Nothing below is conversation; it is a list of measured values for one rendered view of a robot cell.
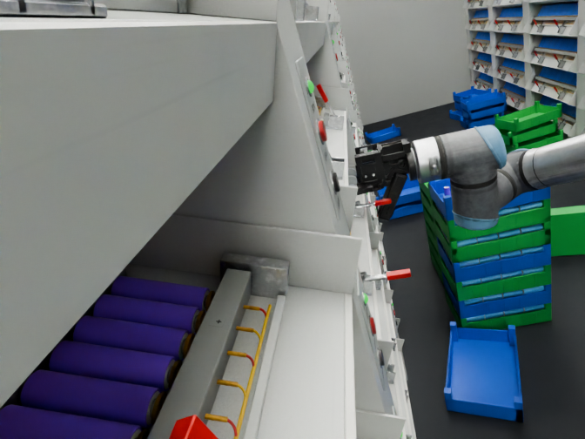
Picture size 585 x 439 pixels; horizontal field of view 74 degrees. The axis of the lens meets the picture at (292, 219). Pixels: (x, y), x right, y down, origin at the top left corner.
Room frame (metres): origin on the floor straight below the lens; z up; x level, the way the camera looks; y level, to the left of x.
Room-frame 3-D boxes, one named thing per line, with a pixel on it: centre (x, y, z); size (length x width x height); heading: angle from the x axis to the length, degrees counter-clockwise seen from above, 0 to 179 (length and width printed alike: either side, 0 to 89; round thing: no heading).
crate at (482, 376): (0.86, -0.43, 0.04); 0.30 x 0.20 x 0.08; 149
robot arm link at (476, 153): (0.72, -0.38, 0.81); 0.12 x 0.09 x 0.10; 75
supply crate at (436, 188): (1.10, -0.62, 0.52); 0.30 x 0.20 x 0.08; 79
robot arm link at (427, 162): (0.74, -0.30, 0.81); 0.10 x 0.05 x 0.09; 165
